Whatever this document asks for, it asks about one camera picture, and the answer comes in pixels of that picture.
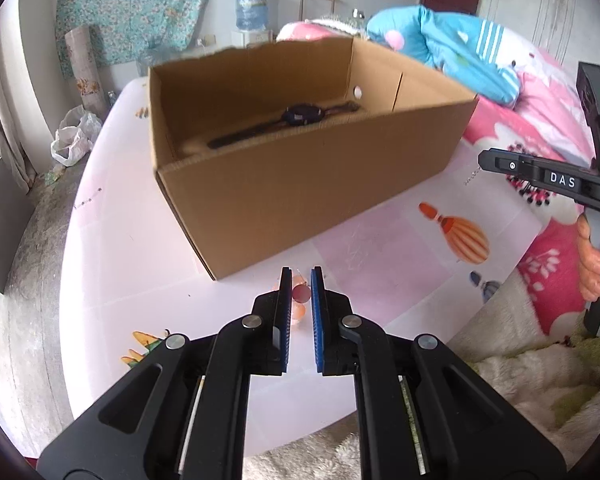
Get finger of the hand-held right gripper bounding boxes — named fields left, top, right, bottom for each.
left=477, top=149, right=600, bottom=208

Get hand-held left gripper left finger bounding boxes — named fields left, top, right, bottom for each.
left=36, top=266, right=293, bottom=480

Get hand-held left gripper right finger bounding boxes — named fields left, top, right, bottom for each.
left=310, top=266, right=566, bottom=480

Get long multicolour bead necklace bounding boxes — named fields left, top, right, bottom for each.
left=272, top=269, right=313, bottom=328

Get brown cardboard box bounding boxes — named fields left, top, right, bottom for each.
left=147, top=36, right=481, bottom=282

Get black purple smartwatch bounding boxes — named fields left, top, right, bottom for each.
left=207, top=101, right=359, bottom=150

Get person's right hand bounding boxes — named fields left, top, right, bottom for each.
left=576, top=212, right=600, bottom=306

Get pink floral blanket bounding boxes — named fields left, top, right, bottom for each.
left=275, top=19, right=600, bottom=336

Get blue blanket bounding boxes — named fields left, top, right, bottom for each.
left=367, top=5, right=523, bottom=107

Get green fluffy cloth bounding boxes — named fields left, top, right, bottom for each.
left=550, top=327, right=600, bottom=428

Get white fluffy blanket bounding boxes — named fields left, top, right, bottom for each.
left=242, top=270, right=600, bottom=480

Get white plastic bag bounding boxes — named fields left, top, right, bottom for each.
left=51, top=106, right=103, bottom=167

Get white water dispenser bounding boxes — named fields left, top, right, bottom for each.
left=230, top=29, right=273, bottom=50

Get dark grey cabinet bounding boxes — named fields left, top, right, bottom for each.
left=0, top=157, right=36, bottom=293

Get blue water jug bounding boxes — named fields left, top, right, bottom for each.
left=235, top=0, right=271, bottom=31

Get rolled paper tube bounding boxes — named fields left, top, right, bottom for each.
left=64, top=27, right=107, bottom=116

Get beige curtain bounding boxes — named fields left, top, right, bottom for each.
left=0, top=35, right=38, bottom=191

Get teal floral wall cloth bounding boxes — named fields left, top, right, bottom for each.
left=55, top=0, right=226, bottom=68

